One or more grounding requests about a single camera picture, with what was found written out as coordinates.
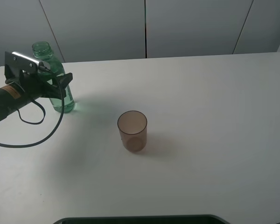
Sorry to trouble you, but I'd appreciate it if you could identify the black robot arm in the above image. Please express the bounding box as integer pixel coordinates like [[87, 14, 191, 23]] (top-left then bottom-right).
[[0, 66, 73, 122]]

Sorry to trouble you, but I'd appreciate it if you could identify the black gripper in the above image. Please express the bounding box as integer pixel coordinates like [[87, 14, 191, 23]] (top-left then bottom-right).
[[4, 65, 73, 103]]

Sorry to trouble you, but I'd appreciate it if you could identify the green transparent water bottle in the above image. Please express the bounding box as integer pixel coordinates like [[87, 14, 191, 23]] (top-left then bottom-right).
[[32, 41, 75, 113]]

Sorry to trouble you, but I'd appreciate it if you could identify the pink transparent plastic cup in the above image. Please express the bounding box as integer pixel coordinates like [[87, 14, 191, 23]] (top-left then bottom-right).
[[117, 110, 147, 153]]

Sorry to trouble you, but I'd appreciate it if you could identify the black camera cable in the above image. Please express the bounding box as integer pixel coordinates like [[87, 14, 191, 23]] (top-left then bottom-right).
[[0, 64, 65, 148]]

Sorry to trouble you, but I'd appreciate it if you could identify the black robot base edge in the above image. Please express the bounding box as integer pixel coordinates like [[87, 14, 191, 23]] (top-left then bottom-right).
[[55, 215, 229, 224]]

